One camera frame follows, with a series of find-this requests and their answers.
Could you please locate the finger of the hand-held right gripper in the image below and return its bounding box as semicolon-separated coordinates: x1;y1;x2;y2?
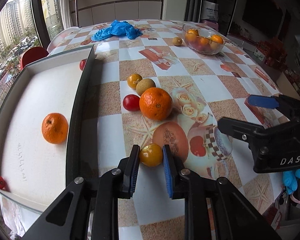
247;94;300;122
217;117;299;153

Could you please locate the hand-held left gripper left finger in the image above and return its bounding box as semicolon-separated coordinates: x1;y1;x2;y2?
19;144;141;240

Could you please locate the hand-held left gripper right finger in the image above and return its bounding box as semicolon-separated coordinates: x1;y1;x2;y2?
162;144;282;240

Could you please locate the yellow cherry tomato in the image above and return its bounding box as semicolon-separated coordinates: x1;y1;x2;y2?
127;73;143;89
139;143;164;167

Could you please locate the spotted orange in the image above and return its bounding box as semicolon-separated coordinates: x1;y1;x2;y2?
139;87;173;121
41;113;69;144

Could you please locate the clear glass bowl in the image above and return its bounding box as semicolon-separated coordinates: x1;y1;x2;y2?
182;24;226;55

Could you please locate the white cardboard box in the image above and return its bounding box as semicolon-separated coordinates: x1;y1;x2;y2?
0;45;95;214

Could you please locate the person's right hand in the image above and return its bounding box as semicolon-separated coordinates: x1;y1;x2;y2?
282;167;300;195

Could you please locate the stack of red boxes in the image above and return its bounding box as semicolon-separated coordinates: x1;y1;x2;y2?
255;39;288;68

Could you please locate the white low stand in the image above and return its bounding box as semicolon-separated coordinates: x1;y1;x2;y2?
227;34;258;53

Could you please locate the red round fruit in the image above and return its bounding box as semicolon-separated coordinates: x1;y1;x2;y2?
191;41;210;53

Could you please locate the black television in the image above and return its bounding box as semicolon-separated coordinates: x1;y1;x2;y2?
241;0;284;38

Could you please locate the pink plastic stool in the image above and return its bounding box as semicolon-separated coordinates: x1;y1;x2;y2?
202;21;219;30

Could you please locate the white shopping bag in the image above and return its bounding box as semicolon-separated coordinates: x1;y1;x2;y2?
201;0;219;22

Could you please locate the grey curtain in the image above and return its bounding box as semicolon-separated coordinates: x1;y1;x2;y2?
185;0;203;22

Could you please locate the pile of blue gloves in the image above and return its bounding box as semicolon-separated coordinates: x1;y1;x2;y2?
91;20;143;41

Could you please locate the red chair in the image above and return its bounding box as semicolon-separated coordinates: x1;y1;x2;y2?
20;47;49;69

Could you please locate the white plastic chair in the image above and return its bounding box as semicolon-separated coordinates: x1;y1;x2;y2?
47;26;79;53

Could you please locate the white cabinet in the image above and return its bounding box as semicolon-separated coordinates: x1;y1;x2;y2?
69;0;165;27

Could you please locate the white curtain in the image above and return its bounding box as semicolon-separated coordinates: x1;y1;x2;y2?
56;0;77;29

